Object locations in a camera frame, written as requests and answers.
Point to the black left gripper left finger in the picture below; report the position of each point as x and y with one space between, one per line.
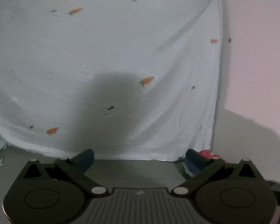
52 193

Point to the red checkered cloth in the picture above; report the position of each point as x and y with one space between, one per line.
209 157

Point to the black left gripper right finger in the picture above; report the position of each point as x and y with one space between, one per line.
221 192

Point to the white carrot print sheet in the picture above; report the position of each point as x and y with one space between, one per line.
130 79

